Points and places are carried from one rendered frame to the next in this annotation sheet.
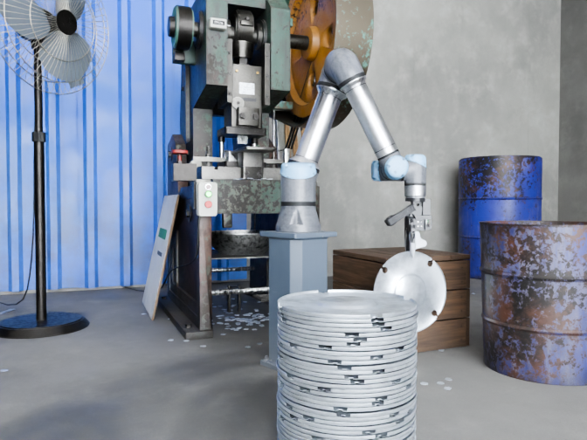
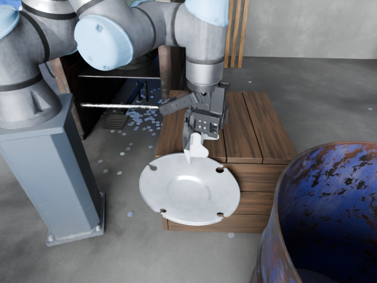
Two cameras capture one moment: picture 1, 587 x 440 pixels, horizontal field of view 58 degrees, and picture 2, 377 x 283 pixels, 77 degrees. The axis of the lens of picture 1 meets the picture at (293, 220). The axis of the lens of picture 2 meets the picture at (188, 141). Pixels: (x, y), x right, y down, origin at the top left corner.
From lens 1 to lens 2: 1.60 m
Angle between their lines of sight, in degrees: 43
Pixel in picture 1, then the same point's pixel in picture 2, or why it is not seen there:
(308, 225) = (8, 121)
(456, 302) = (261, 202)
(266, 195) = not seen: hidden behind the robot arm
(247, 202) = not seen: hidden behind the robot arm
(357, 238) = (298, 27)
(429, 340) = (217, 226)
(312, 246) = (23, 146)
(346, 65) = not seen: outside the picture
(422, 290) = (203, 195)
